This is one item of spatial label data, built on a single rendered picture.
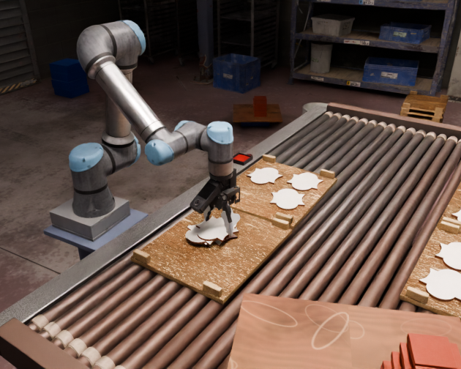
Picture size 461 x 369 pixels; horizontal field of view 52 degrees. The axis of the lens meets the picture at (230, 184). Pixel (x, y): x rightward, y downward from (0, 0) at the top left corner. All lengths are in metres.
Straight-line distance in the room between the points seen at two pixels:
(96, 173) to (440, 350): 1.19
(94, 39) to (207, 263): 0.74
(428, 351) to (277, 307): 0.38
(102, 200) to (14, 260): 1.64
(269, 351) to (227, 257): 0.48
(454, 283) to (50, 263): 2.38
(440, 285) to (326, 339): 0.48
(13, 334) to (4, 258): 2.02
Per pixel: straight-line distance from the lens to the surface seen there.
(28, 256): 3.27
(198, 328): 1.28
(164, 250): 1.50
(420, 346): 0.91
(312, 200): 1.76
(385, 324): 1.15
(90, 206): 1.71
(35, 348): 1.27
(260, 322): 1.11
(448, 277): 1.50
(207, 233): 1.51
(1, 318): 1.44
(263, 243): 1.52
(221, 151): 1.37
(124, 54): 1.55
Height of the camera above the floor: 1.83
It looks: 29 degrees down
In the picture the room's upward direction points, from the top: straight up
